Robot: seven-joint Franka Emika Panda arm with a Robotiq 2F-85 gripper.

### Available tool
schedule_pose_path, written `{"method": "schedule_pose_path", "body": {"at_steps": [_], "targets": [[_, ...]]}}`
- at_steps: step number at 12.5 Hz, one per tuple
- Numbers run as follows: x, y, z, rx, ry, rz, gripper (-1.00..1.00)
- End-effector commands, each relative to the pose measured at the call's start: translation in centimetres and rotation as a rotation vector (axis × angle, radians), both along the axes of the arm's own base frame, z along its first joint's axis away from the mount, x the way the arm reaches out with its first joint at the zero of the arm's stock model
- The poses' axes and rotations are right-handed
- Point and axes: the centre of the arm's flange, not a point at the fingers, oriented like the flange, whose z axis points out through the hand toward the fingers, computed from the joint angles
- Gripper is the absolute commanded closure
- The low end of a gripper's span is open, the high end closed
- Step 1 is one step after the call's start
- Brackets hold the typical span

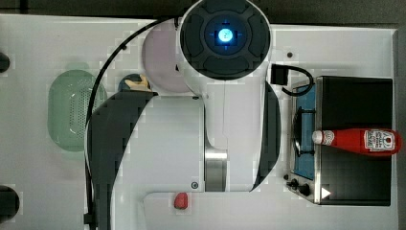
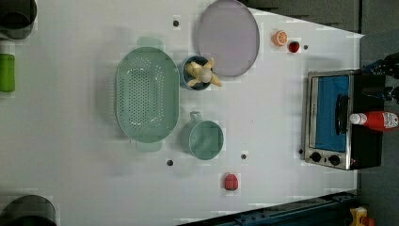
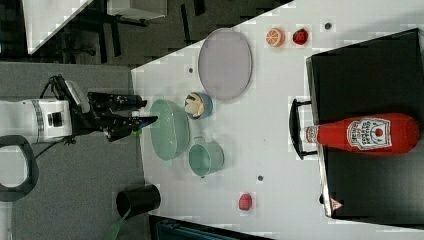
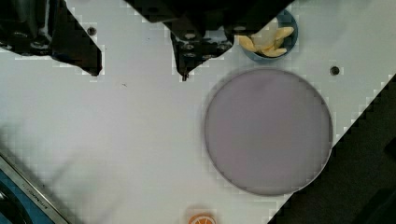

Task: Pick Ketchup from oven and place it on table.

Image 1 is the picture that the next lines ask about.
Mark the black toaster oven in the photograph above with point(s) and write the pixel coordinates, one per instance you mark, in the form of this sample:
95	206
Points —
329	176

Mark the blue cup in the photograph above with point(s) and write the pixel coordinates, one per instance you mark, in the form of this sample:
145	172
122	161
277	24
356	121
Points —
131	82

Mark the lilac round plate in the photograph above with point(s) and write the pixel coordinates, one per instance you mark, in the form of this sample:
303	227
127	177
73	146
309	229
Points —
159	61

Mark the red ketchup bottle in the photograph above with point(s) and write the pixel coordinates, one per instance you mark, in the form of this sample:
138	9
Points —
367	141

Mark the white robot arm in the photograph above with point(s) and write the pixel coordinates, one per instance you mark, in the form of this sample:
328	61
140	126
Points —
223	135

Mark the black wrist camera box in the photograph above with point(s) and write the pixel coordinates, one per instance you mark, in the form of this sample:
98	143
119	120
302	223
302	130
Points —
279	74

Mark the green perforated colander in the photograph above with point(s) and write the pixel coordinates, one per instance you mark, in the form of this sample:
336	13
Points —
68	101

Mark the red toy strawberry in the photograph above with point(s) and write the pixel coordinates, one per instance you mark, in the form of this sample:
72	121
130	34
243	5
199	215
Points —
181	201

